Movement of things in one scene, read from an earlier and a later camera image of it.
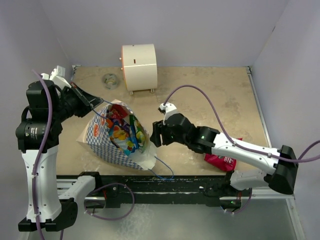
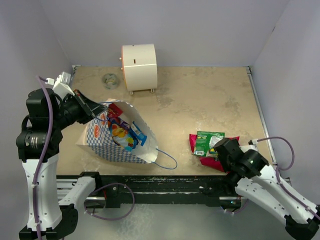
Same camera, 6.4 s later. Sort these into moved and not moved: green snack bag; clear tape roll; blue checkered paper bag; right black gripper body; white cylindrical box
Moved: right black gripper body; blue checkered paper bag; green snack bag
Not moved: clear tape roll; white cylindrical box
